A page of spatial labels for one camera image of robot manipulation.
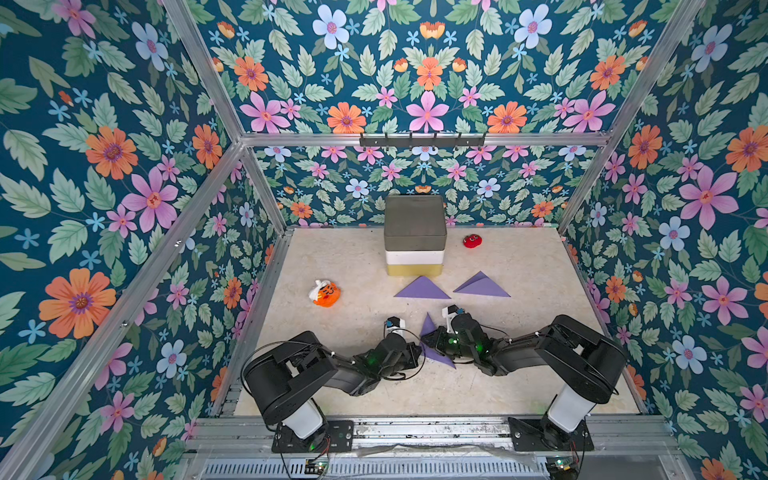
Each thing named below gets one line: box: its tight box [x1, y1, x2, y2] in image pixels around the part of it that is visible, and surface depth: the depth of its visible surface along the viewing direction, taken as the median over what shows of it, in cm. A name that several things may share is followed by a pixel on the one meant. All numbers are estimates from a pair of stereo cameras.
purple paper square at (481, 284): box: [453, 270, 512, 297], surface depth 101 cm
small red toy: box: [462, 234, 483, 249], surface depth 116 cm
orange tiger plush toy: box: [309, 280, 341, 308], surface depth 97 cm
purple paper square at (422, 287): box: [394, 276, 452, 299], surface depth 106 cm
